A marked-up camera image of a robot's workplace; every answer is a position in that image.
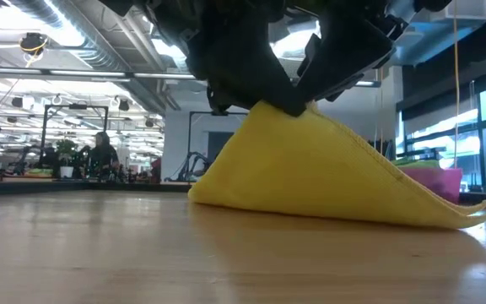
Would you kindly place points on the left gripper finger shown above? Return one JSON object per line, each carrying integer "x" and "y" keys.
{"x": 251, "y": 72}
{"x": 226, "y": 99}

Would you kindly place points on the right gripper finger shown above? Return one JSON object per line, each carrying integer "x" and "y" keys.
{"x": 344, "y": 88}
{"x": 344, "y": 63}

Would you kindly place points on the yellow microfiber towel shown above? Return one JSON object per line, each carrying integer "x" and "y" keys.
{"x": 310, "y": 177}

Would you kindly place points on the green microfiber towel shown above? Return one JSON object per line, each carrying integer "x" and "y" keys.
{"x": 416, "y": 162}

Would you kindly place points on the black background robot arm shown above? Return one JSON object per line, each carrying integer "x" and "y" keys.
{"x": 194, "y": 166}

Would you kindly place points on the pink plastic bin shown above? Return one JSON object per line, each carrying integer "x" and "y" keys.
{"x": 437, "y": 183}

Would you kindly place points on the person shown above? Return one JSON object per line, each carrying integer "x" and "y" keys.
{"x": 104, "y": 156}

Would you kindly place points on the green potted plant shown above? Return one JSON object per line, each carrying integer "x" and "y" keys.
{"x": 66, "y": 150}

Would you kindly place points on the black rack frame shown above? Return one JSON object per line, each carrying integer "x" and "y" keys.
{"x": 201, "y": 113}
{"x": 76, "y": 106}

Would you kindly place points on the dark wall panel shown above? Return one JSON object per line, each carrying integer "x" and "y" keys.
{"x": 219, "y": 143}

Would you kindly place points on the black aluminium table frame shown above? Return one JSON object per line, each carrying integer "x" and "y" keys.
{"x": 78, "y": 186}

